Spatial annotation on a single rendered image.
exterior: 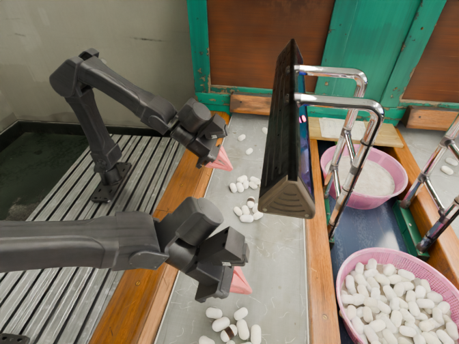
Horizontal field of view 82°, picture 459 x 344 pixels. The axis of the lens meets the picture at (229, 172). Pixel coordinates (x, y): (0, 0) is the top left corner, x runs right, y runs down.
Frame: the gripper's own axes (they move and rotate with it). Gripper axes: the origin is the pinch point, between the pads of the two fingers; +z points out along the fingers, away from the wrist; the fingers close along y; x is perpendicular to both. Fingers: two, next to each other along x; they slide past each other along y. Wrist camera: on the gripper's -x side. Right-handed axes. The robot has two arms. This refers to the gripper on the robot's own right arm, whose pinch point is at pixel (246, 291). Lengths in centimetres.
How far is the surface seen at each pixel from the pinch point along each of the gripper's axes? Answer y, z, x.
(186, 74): 158, -34, 58
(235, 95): 75, -14, 6
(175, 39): 158, -52, 44
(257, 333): -5.3, 6.1, 2.3
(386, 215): 38, 40, -16
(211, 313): -3.3, -1.2, 8.8
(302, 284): 7.1, 14.2, -2.2
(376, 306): 5.3, 26.3, -12.4
